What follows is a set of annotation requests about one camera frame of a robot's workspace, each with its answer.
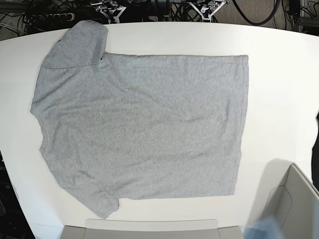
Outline grey T-shirt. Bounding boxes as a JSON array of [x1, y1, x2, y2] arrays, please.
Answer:
[[30, 20, 249, 218]]

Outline grey cardboard box bottom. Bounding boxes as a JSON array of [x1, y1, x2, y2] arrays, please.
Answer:
[[61, 219, 243, 239]]

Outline grey cardboard box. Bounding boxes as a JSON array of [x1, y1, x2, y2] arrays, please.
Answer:
[[61, 219, 243, 239], [263, 164, 319, 239]]

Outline blue cloth in corner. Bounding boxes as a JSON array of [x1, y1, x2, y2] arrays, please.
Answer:
[[243, 216, 285, 239]]

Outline grey cardboard box right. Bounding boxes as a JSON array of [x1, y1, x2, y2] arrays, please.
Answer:
[[263, 164, 319, 239]]

